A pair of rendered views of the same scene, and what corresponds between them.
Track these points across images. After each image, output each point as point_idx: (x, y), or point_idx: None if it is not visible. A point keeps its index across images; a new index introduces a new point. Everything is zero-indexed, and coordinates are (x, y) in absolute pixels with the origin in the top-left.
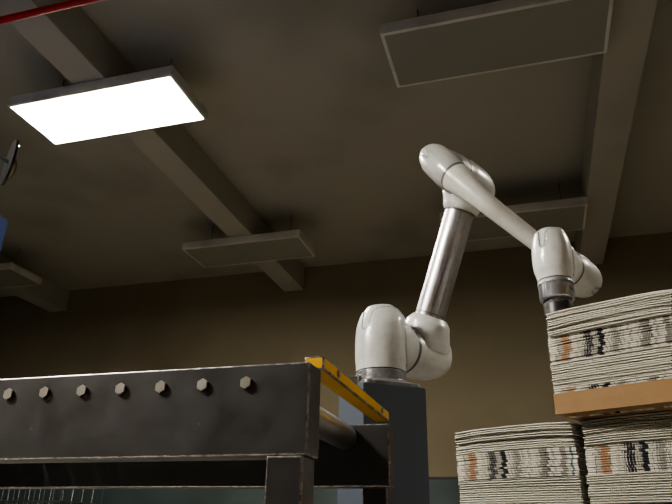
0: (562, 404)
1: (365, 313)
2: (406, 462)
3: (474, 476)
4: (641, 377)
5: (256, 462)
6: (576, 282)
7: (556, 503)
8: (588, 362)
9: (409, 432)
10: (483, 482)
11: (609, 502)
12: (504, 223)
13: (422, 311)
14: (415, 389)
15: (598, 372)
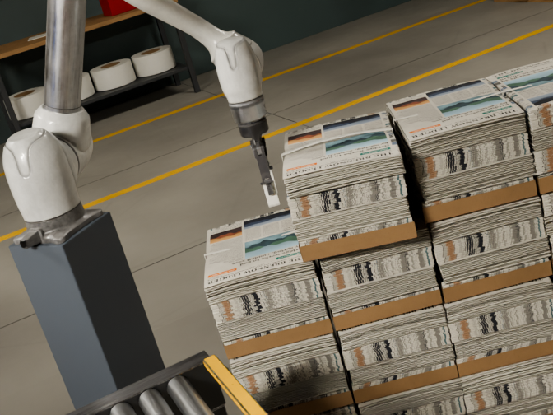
0: (309, 254)
1: (16, 154)
2: (119, 291)
3: (231, 317)
4: (372, 225)
5: None
6: None
7: (306, 319)
8: (327, 216)
9: (112, 263)
10: (240, 319)
11: (346, 309)
12: (163, 16)
13: (58, 109)
14: (103, 218)
15: (336, 224)
